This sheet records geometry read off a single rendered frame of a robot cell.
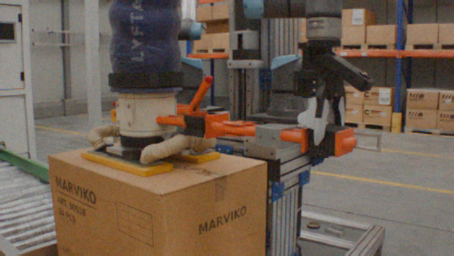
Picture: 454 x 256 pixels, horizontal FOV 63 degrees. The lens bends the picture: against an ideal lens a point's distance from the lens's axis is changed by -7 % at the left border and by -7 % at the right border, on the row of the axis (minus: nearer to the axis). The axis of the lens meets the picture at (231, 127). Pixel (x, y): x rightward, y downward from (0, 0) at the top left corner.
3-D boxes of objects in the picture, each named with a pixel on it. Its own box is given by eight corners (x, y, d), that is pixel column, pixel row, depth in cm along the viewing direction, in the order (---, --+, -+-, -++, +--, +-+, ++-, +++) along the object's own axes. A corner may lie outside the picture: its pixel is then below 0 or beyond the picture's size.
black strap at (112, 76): (94, 86, 117) (93, 73, 116) (153, 83, 134) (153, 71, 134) (138, 88, 102) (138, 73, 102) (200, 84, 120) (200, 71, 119)
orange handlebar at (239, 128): (93, 117, 134) (93, 106, 134) (160, 109, 157) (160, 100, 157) (349, 154, 75) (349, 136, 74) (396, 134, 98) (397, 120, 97)
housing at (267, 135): (253, 145, 90) (254, 125, 89) (271, 141, 95) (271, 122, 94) (279, 149, 85) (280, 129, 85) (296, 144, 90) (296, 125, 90)
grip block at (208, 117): (182, 136, 103) (181, 113, 102) (207, 131, 110) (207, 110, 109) (204, 139, 97) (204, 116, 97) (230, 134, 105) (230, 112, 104)
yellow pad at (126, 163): (79, 158, 121) (79, 142, 121) (106, 152, 129) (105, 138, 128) (144, 178, 100) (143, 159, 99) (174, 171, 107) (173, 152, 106)
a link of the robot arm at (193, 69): (203, 87, 176) (203, 56, 174) (173, 87, 175) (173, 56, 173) (203, 85, 188) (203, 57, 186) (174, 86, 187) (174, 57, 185)
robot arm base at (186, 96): (189, 105, 194) (189, 85, 192) (213, 107, 185) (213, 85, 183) (167, 108, 182) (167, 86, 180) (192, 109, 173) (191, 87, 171)
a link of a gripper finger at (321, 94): (319, 122, 79) (328, 82, 81) (327, 122, 78) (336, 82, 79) (310, 115, 76) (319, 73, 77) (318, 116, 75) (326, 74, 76)
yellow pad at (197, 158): (129, 148, 136) (128, 134, 135) (151, 144, 143) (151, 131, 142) (198, 164, 114) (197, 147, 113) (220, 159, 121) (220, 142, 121)
